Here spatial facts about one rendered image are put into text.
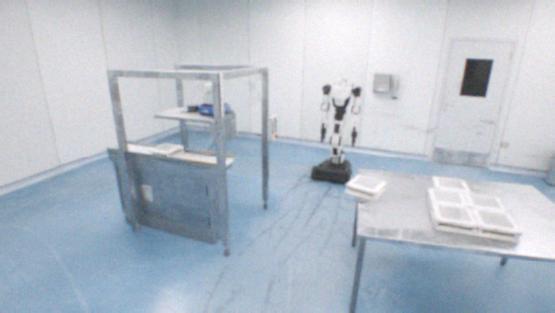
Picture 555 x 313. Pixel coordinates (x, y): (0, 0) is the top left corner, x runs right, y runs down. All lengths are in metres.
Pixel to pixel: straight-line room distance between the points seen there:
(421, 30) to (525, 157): 2.74
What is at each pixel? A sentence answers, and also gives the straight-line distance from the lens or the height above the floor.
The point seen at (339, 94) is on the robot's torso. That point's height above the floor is 1.27.
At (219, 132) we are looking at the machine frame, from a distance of 2.51.
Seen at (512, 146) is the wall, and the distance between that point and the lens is 6.23.
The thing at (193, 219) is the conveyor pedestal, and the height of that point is 0.25.
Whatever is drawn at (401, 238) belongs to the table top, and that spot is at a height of 0.81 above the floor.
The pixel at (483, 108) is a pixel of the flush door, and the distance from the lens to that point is 5.98.
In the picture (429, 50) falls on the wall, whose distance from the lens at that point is 5.81.
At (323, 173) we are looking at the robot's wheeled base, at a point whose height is 0.13.
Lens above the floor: 1.85
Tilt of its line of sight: 20 degrees down
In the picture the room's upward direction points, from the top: 1 degrees clockwise
